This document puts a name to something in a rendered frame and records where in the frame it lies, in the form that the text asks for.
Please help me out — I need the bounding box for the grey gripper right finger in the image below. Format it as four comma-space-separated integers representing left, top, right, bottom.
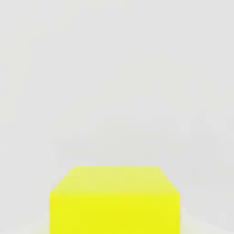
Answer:
180, 203, 233, 234

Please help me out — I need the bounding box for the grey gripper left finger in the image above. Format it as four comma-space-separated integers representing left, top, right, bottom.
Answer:
11, 210, 50, 234

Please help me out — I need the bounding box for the small yellow cube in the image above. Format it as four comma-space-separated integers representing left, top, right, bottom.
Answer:
49, 166, 181, 234

